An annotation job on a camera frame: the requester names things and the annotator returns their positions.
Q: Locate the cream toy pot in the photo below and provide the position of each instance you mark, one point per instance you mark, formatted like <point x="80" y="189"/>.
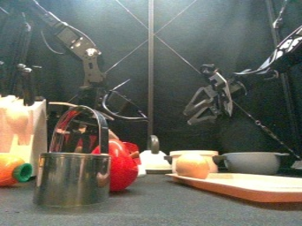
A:
<point x="196" y="153"/>

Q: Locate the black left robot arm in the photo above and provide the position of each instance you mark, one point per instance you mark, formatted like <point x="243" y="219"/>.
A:
<point x="80" y="47"/>

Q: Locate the grey toy pot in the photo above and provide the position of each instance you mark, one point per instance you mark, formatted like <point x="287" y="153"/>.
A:
<point x="251" y="163"/>

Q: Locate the tan toy egg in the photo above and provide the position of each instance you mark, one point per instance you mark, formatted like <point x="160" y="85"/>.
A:
<point x="192" y="166"/>

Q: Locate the grey vertical frame pole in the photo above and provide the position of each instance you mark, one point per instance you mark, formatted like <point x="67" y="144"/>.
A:
<point x="149" y="58"/>

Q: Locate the black perforated diagonal strut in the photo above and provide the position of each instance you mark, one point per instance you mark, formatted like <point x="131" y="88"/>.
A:
<point x="271" y="134"/>

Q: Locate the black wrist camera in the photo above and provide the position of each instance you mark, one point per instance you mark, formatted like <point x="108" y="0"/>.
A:
<point x="209" y="72"/>

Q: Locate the red pot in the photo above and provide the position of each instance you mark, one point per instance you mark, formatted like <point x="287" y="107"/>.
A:
<point x="121" y="167"/>

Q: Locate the wooden tray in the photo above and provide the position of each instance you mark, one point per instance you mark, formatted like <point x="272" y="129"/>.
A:
<point x="251" y="185"/>

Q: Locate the orange and green toy carrot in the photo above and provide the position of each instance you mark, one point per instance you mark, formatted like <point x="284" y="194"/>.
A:
<point x="12" y="172"/>

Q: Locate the black frame post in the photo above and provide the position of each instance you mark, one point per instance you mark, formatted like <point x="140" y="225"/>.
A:
<point x="283" y="103"/>

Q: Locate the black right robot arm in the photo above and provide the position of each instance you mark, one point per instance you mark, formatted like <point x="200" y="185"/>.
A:
<point x="275" y="58"/>

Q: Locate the white knife block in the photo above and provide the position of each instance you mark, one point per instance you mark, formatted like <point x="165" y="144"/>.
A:
<point x="33" y="132"/>

